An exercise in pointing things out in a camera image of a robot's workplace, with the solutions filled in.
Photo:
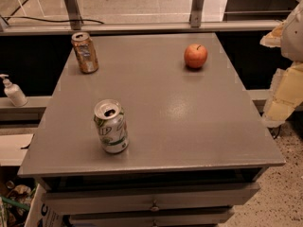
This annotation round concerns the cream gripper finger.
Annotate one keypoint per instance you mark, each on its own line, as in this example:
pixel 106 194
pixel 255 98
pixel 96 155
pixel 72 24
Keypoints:
pixel 285 95
pixel 273 38

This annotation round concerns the orange soda can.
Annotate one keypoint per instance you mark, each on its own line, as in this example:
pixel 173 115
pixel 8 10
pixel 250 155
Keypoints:
pixel 85 52

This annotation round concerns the green white soda can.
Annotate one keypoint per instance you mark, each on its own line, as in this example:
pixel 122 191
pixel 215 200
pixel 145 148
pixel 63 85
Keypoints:
pixel 111 126

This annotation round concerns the red apple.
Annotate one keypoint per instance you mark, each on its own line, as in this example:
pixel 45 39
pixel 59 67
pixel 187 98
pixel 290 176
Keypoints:
pixel 195 56

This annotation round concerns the grey drawer cabinet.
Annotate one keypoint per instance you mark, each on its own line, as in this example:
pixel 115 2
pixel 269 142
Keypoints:
pixel 185 126

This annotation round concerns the lower grey drawer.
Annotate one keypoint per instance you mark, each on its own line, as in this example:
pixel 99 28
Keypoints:
pixel 161 218

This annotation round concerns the grey drawer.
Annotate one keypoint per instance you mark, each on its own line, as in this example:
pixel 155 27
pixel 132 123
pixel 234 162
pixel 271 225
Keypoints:
pixel 161 218
pixel 151 199

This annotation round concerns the upper grey drawer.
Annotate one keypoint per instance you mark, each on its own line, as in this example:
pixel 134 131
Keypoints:
pixel 151 199

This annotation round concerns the white pump bottle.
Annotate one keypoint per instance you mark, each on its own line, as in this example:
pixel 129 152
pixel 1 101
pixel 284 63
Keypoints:
pixel 13 92

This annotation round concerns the white cardboard box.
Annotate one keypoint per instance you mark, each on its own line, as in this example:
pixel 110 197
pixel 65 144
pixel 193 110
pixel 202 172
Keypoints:
pixel 40 214

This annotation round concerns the metal railing frame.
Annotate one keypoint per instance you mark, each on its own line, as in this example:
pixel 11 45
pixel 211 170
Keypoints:
pixel 45 17

